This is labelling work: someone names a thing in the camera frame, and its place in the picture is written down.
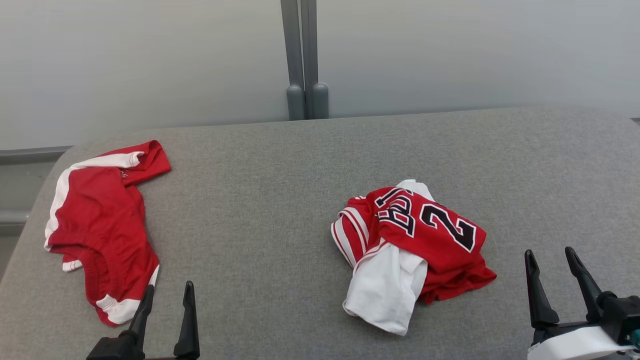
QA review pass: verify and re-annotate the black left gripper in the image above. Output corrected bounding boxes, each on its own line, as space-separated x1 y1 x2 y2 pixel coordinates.
86 280 201 360

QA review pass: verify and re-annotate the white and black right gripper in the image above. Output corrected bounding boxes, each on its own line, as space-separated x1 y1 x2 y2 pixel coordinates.
524 246 640 360

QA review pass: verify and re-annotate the grey fabric sofa seat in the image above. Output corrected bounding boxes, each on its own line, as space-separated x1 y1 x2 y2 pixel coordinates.
0 106 640 360

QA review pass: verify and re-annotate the red and white basketball jersey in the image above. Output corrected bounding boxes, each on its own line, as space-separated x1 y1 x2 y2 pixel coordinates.
330 179 497 337

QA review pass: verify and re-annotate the grey partition post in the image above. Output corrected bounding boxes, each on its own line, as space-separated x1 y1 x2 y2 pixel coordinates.
300 0 330 120
280 0 306 122

